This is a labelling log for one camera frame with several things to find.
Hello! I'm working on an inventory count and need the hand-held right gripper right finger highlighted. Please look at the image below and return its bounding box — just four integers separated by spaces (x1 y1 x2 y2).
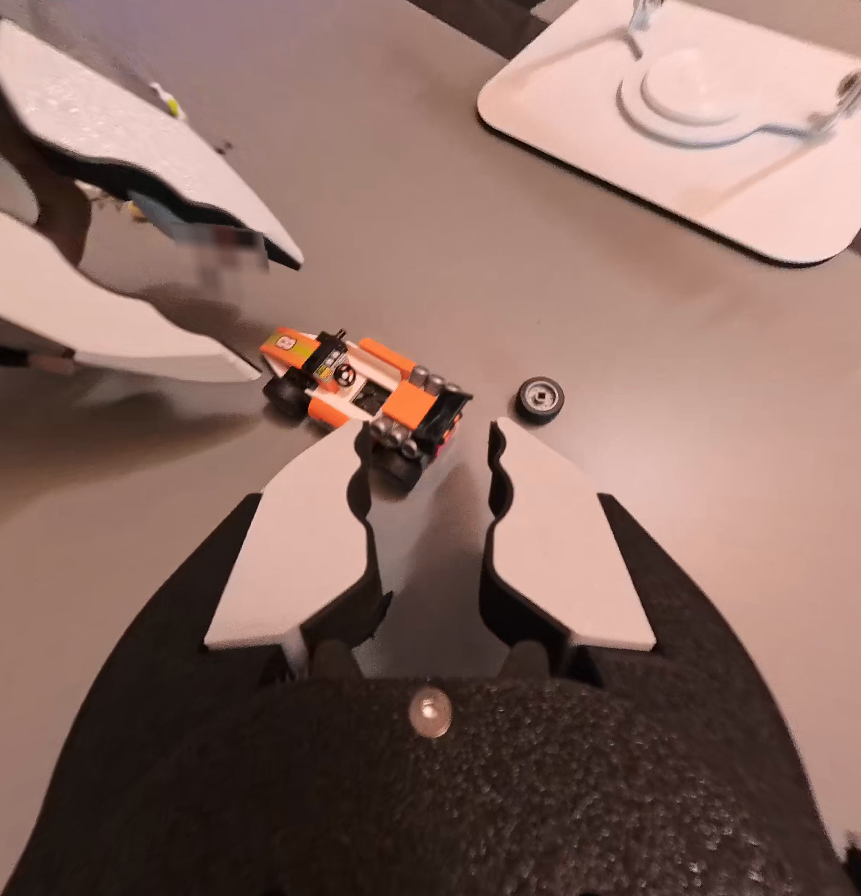
480 418 658 680

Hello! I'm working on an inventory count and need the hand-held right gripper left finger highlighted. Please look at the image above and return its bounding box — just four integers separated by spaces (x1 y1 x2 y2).
204 420 392 673

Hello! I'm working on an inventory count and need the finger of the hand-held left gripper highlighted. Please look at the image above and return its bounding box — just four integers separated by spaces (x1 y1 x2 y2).
0 14 305 270
0 210 263 382

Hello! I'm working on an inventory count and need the orange lego race car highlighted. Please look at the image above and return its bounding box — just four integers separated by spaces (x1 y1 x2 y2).
260 327 473 491

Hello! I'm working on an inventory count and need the loose black lego wheel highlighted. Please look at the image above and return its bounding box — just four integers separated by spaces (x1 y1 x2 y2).
518 376 567 424

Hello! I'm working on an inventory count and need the white booklet stand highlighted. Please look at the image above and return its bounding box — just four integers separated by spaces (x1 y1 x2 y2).
477 0 861 267

